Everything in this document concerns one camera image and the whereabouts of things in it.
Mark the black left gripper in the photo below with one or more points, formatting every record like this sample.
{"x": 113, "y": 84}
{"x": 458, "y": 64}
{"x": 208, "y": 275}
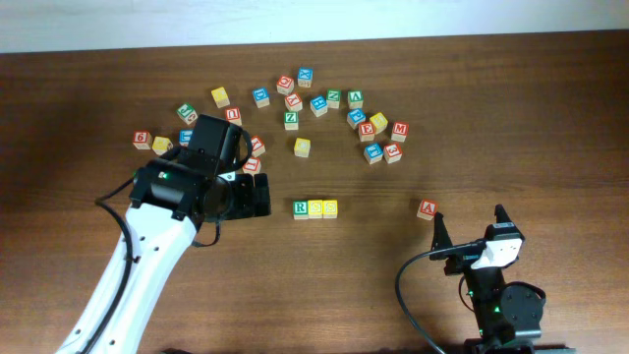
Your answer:
{"x": 247, "y": 195}

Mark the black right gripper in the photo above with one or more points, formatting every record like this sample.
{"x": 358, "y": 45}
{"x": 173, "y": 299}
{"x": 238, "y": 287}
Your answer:
{"x": 441, "y": 237}

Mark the green R block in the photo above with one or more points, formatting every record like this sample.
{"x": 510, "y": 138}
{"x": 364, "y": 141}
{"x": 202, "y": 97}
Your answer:
{"x": 300, "y": 210}

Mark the yellow S block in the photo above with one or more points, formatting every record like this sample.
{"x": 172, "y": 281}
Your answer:
{"x": 315, "y": 209}
{"x": 330, "y": 209}

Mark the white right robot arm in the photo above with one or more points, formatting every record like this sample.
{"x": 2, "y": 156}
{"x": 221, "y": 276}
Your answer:
{"x": 508, "y": 315}

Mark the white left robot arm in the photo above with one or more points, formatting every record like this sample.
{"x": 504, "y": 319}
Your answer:
{"x": 172, "y": 197}

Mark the red A block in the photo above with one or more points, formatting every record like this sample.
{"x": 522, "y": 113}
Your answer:
{"x": 427, "y": 210}

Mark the red K block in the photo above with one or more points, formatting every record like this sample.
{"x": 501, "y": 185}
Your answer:
{"x": 258, "y": 146}

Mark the yellow block centre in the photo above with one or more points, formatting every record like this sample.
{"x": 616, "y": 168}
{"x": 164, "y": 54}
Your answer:
{"x": 302, "y": 147}

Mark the red U block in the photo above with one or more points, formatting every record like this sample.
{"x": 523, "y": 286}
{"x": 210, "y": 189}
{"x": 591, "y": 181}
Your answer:
{"x": 233, "y": 116}

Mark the green Z block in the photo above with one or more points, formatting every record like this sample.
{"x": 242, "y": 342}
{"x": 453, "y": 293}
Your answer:
{"x": 291, "y": 121}

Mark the blue block left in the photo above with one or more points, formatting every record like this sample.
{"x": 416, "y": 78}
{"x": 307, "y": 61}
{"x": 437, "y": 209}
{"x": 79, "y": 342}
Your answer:
{"x": 185, "y": 137}

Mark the blue D block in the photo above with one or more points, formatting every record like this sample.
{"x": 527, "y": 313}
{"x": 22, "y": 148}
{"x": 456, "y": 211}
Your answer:
{"x": 261, "y": 97}

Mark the yellow block far left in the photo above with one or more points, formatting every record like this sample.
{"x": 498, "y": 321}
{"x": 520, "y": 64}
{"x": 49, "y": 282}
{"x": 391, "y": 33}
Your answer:
{"x": 161, "y": 145}

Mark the red Y block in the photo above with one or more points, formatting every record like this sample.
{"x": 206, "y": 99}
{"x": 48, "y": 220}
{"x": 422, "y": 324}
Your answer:
{"x": 293, "y": 102}

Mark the yellow block top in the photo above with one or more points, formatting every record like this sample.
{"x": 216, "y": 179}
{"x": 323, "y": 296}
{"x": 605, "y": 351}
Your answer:
{"x": 220, "y": 97}

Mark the green J block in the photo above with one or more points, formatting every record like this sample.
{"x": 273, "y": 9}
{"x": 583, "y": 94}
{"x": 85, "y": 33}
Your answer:
{"x": 187, "y": 113}

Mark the red 3 block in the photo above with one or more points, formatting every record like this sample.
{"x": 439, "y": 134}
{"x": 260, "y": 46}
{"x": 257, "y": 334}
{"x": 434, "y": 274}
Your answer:
{"x": 392, "y": 153}

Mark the blue H block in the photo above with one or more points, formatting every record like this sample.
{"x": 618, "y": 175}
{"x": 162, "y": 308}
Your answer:
{"x": 319, "y": 106}

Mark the red C block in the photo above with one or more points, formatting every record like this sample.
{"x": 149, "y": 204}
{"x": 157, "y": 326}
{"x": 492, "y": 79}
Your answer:
{"x": 285, "y": 85}

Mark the red M block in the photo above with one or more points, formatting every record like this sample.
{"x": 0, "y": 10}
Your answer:
{"x": 399, "y": 132}

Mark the red 6 block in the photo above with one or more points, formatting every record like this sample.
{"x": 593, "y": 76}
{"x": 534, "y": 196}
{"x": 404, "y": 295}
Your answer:
{"x": 142, "y": 140}

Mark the blue F block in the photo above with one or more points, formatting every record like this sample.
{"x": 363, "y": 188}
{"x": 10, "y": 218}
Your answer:
{"x": 373, "y": 153}

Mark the green N block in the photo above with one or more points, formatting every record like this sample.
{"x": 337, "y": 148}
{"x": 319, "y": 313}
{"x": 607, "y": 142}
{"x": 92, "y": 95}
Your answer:
{"x": 333, "y": 98}

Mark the blue P block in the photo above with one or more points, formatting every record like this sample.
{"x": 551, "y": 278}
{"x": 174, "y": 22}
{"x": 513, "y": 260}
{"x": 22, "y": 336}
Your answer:
{"x": 355, "y": 117}

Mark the blue X block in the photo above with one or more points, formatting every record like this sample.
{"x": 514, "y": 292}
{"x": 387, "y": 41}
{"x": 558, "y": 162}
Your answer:
{"x": 305, "y": 77}

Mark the red E block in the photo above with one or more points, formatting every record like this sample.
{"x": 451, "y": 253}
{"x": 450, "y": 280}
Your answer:
{"x": 366, "y": 131}

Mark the green V block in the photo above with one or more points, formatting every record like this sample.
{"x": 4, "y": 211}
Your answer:
{"x": 355, "y": 99}

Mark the aluminium rail table edge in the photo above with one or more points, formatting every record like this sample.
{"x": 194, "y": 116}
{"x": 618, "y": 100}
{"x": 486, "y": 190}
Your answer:
{"x": 522, "y": 350}

